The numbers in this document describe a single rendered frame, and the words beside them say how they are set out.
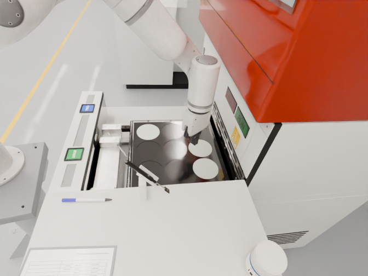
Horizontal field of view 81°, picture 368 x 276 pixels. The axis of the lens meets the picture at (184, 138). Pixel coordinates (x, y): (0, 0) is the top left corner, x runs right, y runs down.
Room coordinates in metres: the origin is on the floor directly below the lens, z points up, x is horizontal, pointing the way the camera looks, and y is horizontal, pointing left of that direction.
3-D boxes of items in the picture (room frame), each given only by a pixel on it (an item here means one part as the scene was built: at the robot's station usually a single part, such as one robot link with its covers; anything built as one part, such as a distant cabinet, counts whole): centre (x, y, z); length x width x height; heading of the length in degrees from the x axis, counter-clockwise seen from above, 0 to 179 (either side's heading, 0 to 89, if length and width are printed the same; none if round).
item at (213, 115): (0.66, -0.17, 0.89); 0.44 x 0.02 x 0.10; 13
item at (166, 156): (0.60, 0.03, 0.90); 0.34 x 0.34 x 0.01; 13
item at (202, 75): (0.58, -0.03, 1.24); 0.09 x 0.08 x 0.13; 16
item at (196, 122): (0.58, -0.04, 1.10); 0.10 x 0.07 x 0.11; 137
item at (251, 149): (0.84, -0.14, 1.02); 0.81 x 0.03 x 0.40; 13
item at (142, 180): (0.33, 0.08, 1.03); 0.06 x 0.04 x 0.13; 103
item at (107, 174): (0.52, 0.29, 0.87); 0.36 x 0.08 x 0.03; 13
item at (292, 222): (0.91, -0.47, 0.41); 0.82 x 0.70 x 0.82; 13
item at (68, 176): (0.58, 0.40, 0.89); 0.55 x 0.09 x 0.14; 13
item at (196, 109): (0.58, -0.04, 1.16); 0.09 x 0.08 x 0.03; 137
